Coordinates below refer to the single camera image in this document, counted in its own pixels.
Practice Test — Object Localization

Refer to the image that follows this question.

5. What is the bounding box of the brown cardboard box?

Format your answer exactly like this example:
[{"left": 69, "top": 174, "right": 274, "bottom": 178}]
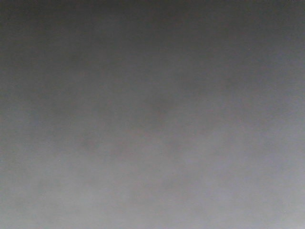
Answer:
[{"left": 0, "top": 0, "right": 305, "bottom": 229}]

